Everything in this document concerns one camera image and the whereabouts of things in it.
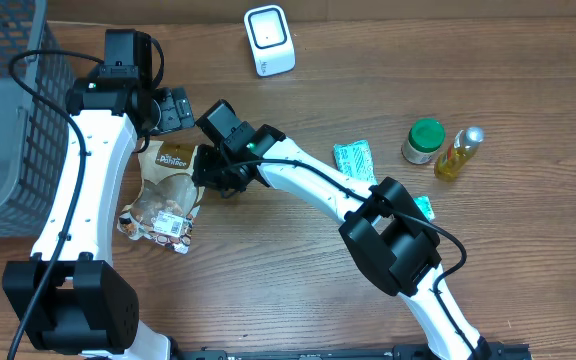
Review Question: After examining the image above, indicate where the brown snack packet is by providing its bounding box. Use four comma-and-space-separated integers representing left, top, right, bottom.
117, 141, 204, 254

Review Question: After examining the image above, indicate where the teal white snack packet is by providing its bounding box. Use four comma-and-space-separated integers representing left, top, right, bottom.
333, 140, 377, 185

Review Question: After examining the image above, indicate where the small teal white packet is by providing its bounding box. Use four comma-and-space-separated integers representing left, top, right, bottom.
414, 195, 436, 222

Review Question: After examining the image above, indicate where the green lid white jar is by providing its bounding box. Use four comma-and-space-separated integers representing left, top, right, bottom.
401, 118, 446, 165

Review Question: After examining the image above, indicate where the yellow liquid bottle silver cap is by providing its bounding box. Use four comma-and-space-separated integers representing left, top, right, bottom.
434, 126, 485, 182

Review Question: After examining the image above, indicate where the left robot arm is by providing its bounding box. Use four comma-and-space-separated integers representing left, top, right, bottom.
2, 29, 182, 359

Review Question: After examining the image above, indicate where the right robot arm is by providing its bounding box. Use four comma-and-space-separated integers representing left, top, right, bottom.
193, 100, 491, 359

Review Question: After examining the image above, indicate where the white barcode scanner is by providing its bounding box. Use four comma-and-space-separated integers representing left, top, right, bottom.
244, 5, 296, 77

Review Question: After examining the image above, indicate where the grey plastic mesh basket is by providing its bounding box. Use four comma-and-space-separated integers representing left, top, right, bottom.
0, 0, 74, 237

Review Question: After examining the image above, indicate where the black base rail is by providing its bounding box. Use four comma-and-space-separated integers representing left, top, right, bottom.
167, 343, 533, 360

